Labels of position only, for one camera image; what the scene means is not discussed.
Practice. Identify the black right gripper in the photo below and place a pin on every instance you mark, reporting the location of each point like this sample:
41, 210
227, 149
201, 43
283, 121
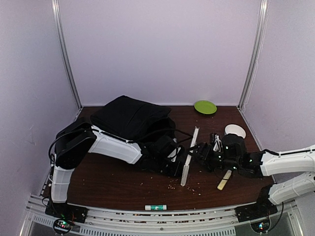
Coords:
203, 147

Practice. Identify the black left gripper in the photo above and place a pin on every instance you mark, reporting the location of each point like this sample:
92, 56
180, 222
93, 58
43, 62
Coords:
174, 173

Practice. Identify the dark Wuthering Heights book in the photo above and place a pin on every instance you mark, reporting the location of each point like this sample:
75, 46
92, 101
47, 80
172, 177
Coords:
188, 159

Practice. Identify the black student backpack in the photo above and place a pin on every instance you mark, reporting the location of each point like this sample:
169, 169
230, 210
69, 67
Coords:
133, 119

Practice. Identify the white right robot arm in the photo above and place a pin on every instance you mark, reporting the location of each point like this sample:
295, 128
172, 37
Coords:
267, 163

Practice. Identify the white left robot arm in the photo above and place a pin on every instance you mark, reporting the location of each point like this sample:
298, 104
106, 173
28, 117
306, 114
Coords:
78, 139

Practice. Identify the white bowl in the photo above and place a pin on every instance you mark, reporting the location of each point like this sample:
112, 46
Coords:
235, 129

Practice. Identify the yellow highlighter marker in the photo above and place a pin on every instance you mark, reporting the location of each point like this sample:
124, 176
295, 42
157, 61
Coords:
224, 180

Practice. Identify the green plate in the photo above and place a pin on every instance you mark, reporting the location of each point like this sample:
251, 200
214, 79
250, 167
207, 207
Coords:
205, 107

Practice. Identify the green white glue stick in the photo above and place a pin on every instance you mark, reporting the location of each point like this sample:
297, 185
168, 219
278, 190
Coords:
155, 207

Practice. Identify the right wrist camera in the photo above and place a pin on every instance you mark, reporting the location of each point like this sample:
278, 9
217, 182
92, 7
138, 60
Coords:
216, 142

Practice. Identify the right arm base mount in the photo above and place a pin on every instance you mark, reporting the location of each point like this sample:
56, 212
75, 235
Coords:
254, 211

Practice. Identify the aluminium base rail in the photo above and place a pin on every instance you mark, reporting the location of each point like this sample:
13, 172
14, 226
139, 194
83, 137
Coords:
220, 221

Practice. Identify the right aluminium frame post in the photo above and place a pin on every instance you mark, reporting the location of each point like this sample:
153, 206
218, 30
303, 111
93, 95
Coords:
258, 41

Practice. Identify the aluminium frame post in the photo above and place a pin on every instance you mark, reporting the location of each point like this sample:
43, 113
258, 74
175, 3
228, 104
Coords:
258, 41
65, 56

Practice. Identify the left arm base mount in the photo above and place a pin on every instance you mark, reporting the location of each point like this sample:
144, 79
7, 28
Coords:
68, 212

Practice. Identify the left aluminium frame post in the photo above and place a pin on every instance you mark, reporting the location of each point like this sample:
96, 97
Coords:
65, 56

